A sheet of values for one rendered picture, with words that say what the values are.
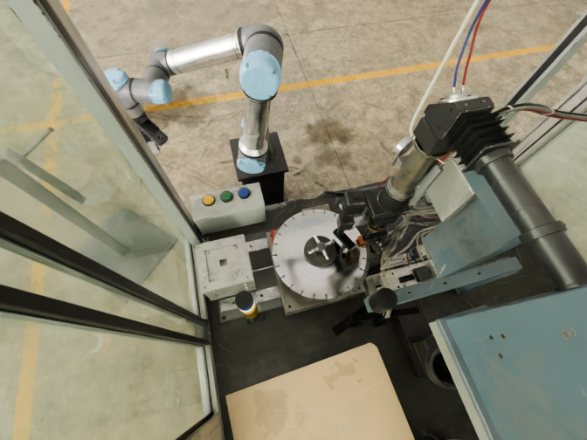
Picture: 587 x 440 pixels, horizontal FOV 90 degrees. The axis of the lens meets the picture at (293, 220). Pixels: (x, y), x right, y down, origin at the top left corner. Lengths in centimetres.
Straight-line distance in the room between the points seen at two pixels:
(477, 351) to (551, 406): 12
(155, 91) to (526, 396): 114
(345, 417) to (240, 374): 38
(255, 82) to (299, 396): 102
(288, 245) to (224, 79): 228
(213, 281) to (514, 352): 83
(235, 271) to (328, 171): 149
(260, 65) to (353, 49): 267
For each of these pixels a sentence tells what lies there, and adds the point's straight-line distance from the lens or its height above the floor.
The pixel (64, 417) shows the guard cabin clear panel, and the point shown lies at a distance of 47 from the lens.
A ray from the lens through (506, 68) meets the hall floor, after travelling 397.
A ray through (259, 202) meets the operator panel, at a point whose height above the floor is 90.
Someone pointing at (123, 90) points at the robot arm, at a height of 123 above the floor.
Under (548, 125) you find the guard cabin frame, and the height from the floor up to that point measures 98.
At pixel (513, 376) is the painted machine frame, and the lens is 60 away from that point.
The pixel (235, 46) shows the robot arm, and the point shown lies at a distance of 107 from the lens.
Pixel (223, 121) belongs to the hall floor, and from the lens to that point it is 270.
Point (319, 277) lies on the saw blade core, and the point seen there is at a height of 95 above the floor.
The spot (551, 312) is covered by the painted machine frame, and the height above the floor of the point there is 156.
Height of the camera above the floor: 191
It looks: 64 degrees down
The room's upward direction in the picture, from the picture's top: 6 degrees clockwise
